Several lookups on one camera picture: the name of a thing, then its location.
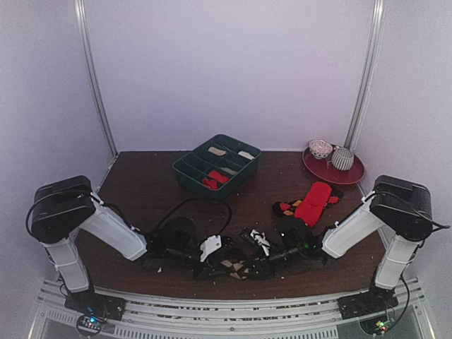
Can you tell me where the brown argyle sock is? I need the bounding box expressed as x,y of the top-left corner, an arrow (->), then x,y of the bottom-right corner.
220,248 -> 249,280

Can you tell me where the green compartment tray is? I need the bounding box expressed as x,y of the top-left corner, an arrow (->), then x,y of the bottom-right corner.
172,134 -> 261,201

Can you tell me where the red snowflake sock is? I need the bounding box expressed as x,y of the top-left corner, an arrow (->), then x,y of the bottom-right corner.
202,177 -> 218,190

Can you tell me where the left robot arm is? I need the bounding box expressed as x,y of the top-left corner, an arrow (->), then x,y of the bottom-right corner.
25,175 -> 232,314

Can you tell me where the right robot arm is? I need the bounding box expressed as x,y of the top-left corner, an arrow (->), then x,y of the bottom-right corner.
237,175 -> 449,312

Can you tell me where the black red argyle sock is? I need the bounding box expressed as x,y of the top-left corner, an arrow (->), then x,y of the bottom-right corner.
271,186 -> 344,218

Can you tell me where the red cloth in tray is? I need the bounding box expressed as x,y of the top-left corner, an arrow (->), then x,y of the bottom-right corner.
208,170 -> 230,184

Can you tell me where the cream cloth in tray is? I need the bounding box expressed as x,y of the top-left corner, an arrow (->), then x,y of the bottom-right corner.
221,167 -> 237,175

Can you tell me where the white cloth in tray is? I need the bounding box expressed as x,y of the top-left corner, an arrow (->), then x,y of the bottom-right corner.
238,150 -> 254,160

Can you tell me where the beige cloth in tray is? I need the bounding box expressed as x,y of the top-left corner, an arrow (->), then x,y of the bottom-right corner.
208,146 -> 227,157

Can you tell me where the red round plate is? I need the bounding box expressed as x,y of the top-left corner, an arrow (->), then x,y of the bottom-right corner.
302,148 -> 365,185

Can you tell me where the white patterned bowl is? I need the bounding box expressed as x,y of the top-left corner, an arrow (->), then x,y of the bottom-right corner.
309,139 -> 333,160

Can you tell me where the striped ceramic cup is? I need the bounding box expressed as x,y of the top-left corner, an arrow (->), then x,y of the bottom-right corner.
331,146 -> 354,171

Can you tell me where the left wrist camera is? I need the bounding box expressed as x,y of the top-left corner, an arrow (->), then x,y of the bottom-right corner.
160,217 -> 198,251

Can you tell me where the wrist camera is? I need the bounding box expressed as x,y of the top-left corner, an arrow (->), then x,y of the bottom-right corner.
160,217 -> 198,251
275,217 -> 313,249

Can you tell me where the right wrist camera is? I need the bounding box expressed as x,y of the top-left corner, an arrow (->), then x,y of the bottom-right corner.
275,217 -> 313,249

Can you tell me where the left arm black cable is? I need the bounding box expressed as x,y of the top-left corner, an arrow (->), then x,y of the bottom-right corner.
151,197 -> 233,237

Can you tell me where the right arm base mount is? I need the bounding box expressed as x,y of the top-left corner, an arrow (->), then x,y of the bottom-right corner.
337,288 -> 398,336

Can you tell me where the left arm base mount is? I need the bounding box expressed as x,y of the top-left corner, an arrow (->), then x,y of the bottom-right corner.
64,290 -> 126,338

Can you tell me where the aluminium front rail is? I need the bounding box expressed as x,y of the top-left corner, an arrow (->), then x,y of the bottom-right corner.
26,279 -> 436,338

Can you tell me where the right aluminium post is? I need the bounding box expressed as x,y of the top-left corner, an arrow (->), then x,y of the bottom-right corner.
344,0 -> 386,150

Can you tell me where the aluminium post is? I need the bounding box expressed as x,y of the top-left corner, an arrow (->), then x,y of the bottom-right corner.
344,0 -> 386,150
74,0 -> 119,158

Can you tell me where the left aluminium post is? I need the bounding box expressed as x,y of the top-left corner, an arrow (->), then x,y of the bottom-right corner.
74,0 -> 119,158

